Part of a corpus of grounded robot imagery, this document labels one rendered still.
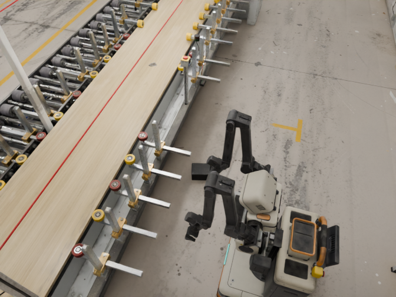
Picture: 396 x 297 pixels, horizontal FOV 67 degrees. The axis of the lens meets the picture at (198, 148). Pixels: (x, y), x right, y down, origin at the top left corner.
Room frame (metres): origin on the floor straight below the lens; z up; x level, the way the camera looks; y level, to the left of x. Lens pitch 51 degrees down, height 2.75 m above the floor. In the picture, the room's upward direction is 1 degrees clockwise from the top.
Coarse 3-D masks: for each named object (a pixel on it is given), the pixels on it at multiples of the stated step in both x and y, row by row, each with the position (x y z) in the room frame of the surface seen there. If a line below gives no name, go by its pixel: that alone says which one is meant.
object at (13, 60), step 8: (0, 32) 1.75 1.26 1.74; (0, 40) 1.74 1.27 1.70; (8, 48) 1.75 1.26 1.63; (8, 56) 1.74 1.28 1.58; (16, 64) 1.75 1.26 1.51; (16, 72) 1.74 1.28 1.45; (24, 72) 1.77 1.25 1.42; (24, 80) 1.74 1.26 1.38; (24, 88) 1.74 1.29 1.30; (32, 88) 1.77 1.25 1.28; (32, 96) 1.74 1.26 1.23; (32, 104) 1.74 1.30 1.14; (40, 104) 1.77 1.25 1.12; (40, 112) 1.74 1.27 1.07; (48, 120) 1.76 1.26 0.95; (48, 128) 1.74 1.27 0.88
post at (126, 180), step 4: (124, 176) 1.09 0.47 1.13; (128, 176) 1.09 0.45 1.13; (124, 180) 1.08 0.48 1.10; (128, 180) 1.08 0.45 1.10; (124, 184) 1.08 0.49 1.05; (128, 184) 1.07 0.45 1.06; (128, 188) 1.07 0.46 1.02; (132, 188) 1.09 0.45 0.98; (128, 192) 1.08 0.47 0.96; (132, 192) 1.08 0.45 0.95; (128, 196) 1.08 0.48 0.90; (132, 196) 1.07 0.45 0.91; (132, 200) 1.07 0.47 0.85; (136, 208) 1.07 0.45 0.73
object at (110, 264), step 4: (84, 256) 0.68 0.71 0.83; (108, 260) 0.65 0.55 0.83; (108, 264) 0.63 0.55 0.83; (112, 264) 0.63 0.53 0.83; (116, 264) 0.63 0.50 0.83; (116, 268) 0.61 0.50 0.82; (120, 268) 0.61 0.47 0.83; (124, 268) 0.61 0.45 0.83; (128, 268) 0.61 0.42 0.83; (132, 268) 0.61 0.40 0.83; (128, 272) 0.58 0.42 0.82; (132, 272) 0.58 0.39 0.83; (136, 272) 0.58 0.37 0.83; (140, 272) 0.58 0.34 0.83; (140, 276) 0.56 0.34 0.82
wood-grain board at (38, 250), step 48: (192, 0) 4.10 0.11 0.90; (144, 48) 2.93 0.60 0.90; (96, 96) 2.13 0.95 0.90; (144, 96) 2.14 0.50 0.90; (48, 144) 1.54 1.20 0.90; (96, 144) 1.55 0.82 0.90; (0, 192) 1.09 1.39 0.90; (48, 192) 1.10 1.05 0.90; (96, 192) 1.10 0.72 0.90; (0, 240) 0.74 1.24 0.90; (48, 240) 0.75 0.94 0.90; (48, 288) 0.46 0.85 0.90
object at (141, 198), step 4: (116, 192) 1.16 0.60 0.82; (120, 192) 1.16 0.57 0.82; (124, 192) 1.16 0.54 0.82; (140, 196) 1.12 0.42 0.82; (144, 196) 1.12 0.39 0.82; (140, 200) 1.10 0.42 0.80; (144, 200) 1.09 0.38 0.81; (148, 200) 1.09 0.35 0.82; (152, 200) 1.09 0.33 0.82; (156, 200) 1.09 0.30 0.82; (156, 204) 1.07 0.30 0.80; (160, 204) 1.06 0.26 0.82; (164, 204) 1.06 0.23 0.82; (168, 204) 1.06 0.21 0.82; (168, 208) 1.04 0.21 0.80
